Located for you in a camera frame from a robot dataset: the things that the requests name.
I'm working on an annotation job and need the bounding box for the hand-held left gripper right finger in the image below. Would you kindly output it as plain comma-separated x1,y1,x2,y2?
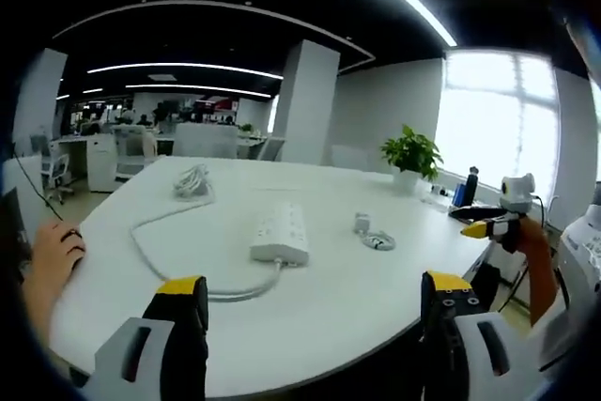
420,270,527,401

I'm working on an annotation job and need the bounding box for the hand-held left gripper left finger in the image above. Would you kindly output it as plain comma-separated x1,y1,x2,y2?
82,274,210,401

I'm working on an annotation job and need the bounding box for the white charger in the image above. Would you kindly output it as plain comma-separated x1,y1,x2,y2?
353,211,373,236

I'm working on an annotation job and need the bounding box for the white power strip cable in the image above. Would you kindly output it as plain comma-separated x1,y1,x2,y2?
130,163,285,302

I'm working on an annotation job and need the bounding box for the white power strip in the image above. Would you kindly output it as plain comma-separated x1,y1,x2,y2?
248,202,312,267

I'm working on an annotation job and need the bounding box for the white desk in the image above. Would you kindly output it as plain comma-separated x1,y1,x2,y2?
49,155,500,398

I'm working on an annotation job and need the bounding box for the white desk partition panel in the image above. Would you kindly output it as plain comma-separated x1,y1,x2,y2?
173,123,239,159

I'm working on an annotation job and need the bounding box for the black flat tray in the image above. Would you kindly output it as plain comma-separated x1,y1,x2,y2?
448,204,509,224

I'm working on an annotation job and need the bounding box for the dark water bottle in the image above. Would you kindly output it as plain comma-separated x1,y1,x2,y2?
464,165,481,208

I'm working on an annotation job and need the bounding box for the large bright window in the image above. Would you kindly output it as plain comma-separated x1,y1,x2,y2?
435,50,561,205

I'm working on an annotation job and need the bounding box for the white chest device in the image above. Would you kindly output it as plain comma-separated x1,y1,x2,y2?
557,206,601,299

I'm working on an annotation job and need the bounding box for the green potted plant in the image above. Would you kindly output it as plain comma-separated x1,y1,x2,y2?
378,124,445,196

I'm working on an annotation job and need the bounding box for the white drawer cabinet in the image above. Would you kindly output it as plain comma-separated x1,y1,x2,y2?
85,132,118,193

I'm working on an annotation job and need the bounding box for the white mesh office chair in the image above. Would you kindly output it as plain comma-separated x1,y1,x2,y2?
30,133,75,206

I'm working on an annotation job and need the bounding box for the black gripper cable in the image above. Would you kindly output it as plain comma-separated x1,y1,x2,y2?
496,265,531,314

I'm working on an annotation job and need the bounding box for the white charger cable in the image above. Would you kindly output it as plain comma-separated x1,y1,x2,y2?
360,230,397,253

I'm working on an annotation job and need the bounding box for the thin black cable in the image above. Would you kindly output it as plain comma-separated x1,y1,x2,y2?
12,150,65,222

